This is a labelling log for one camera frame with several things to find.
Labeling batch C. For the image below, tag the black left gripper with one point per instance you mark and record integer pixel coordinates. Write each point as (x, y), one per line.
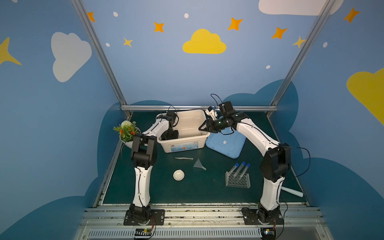
(171, 133)

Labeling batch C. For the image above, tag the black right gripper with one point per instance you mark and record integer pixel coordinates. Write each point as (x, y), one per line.
(210, 125)

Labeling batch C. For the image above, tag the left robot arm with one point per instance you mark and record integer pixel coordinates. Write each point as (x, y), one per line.
(144, 154)

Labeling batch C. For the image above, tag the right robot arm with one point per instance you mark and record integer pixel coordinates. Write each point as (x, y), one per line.
(276, 156)

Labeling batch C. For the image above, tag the white plastic storage bin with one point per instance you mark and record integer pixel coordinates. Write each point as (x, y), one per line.
(190, 138)

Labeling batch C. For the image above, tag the metal tweezers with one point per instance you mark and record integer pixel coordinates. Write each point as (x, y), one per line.
(183, 158)

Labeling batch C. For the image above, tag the light blue plastic lid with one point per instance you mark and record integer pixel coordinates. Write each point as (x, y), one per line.
(229, 142)

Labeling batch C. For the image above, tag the white mortar bowl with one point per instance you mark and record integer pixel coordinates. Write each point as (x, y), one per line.
(178, 175)

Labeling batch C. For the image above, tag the potted plant white pot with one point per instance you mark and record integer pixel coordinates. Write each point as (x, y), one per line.
(127, 131)

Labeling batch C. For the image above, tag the clear acrylic test tube rack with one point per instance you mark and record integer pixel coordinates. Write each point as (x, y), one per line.
(237, 181)

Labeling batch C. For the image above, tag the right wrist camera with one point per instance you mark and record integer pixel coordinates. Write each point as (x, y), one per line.
(212, 113)

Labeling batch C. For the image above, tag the aluminium frame rail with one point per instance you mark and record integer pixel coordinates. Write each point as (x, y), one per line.
(186, 108)

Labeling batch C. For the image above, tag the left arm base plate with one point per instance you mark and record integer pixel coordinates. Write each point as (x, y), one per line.
(140, 217)

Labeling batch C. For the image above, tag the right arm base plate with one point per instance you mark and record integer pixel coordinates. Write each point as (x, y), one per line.
(262, 216)

